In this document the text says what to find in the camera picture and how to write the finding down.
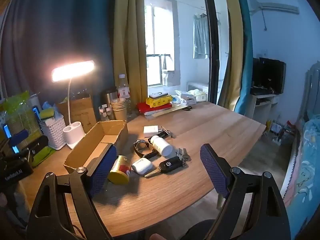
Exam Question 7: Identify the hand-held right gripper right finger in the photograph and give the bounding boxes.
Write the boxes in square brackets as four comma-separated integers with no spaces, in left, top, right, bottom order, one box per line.
[199,143,292,240]

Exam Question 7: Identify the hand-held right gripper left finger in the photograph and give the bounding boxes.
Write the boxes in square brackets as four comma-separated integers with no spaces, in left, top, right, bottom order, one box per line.
[26,144,118,240]

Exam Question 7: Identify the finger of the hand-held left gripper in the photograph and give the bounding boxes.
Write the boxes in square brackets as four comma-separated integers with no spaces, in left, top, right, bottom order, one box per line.
[24,135,49,160]
[10,129,29,145]

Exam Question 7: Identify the red and yellow can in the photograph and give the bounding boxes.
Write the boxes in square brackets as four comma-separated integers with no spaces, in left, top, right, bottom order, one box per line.
[108,155,132,185]

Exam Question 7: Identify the metal keys with carabiner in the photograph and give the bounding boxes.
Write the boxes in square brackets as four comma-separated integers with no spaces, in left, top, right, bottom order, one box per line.
[175,147,192,167]

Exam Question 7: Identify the white earbuds case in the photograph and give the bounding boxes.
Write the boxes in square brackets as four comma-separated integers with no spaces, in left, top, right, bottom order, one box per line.
[132,158,153,175]

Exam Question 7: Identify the cardboard box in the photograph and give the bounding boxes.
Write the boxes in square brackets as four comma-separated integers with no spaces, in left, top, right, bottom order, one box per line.
[63,120,128,174]

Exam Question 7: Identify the black car key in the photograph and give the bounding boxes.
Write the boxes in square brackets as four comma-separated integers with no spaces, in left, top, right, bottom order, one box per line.
[144,156,182,179]

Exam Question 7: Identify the brown strap wristwatch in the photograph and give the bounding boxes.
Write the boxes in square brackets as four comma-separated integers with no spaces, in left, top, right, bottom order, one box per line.
[133,139,159,159]

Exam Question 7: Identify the white pill bottle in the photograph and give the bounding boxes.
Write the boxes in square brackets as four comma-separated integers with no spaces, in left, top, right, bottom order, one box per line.
[149,135,172,157]

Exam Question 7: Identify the white charger adapter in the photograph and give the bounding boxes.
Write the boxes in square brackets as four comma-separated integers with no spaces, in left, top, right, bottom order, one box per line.
[143,125,160,137]

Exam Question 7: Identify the white plastic basket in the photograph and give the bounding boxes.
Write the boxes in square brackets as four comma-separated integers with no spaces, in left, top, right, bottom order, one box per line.
[40,116,67,150]

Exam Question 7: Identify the green tissue package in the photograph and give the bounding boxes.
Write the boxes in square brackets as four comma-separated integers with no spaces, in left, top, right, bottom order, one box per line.
[0,91,57,168]

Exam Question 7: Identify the yellow green sponge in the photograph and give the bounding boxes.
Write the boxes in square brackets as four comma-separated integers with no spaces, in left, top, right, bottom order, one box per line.
[39,108,58,120]

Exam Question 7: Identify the clear plastic bag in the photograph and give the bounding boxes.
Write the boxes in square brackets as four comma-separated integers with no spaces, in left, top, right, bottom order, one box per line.
[42,101,66,120]

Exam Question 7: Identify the white desk lamp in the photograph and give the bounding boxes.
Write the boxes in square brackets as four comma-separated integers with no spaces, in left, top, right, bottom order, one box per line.
[51,60,95,149]

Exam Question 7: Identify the brown lamp carton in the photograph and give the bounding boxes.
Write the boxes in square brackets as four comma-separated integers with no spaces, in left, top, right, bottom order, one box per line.
[56,94,97,134]

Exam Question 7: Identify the glass jar with pink stickers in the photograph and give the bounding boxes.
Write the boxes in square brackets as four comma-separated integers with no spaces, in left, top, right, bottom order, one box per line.
[98,104,113,122]

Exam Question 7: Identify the person's leg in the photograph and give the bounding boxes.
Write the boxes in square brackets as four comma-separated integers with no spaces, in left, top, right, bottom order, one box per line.
[180,219,215,240]

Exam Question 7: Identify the stack of paper cups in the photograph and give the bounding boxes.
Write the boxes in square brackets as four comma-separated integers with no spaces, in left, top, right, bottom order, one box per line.
[111,98,128,121]

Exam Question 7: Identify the steel tumbler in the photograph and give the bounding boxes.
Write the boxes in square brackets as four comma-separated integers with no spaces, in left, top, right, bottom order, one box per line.
[101,87,118,120]

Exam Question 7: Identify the red flat box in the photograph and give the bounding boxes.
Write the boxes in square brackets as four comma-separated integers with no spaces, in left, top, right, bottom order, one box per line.
[137,102,173,115]

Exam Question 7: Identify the pale paper envelope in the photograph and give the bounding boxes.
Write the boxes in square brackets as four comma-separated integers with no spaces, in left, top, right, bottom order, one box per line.
[144,105,190,118]

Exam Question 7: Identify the white television cabinet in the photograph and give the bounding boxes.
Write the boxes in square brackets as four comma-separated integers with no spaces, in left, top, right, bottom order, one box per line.
[250,91,280,125]

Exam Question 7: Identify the white plastic bags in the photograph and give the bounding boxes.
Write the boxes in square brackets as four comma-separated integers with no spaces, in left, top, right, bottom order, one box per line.
[172,90,208,105]

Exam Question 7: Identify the clear plastic water bottle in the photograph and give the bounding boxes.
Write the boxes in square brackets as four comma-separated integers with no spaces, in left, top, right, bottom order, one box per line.
[117,74,133,117]

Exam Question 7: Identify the white appliance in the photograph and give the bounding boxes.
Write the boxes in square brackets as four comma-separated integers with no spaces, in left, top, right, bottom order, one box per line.
[186,81,209,93]

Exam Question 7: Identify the yellow wet wipes pack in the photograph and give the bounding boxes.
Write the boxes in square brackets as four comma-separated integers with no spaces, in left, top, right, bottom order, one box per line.
[146,95,173,107]

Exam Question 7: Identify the blue printed bed sheet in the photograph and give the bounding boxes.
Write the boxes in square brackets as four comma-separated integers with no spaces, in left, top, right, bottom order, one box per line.
[280,115,320,240]

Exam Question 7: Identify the dark blue curtain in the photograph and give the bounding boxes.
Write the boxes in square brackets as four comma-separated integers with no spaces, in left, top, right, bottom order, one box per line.
[0,0,118,103]

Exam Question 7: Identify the teal curtain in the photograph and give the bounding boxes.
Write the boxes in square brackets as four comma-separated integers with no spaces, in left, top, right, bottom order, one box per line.
[234,0,254,117]

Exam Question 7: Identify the black television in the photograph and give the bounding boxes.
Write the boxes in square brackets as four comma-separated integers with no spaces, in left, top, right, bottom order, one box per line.
[252,57,287,95]

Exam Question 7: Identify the yellow curtain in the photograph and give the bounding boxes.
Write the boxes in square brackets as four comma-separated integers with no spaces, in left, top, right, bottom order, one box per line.
[110,0,148,110]
[221,0,244,112]

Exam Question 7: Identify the grey padded headboard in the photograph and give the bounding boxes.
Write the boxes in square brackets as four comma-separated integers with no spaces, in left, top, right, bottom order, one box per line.
[304,62,320,120]

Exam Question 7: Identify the hanging pale clothing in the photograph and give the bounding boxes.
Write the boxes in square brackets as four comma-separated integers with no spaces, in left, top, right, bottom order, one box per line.
[192,14,210,59]

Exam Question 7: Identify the balcony window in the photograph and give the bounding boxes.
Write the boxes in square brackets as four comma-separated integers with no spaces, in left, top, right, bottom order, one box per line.
[144,0,175,85]

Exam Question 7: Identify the white air conditioner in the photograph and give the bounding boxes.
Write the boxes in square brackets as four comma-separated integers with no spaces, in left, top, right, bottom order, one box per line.
[249,0,299,15]

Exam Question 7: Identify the black door frame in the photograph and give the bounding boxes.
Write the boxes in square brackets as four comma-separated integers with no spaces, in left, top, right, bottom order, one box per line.
[201,0,222,104]

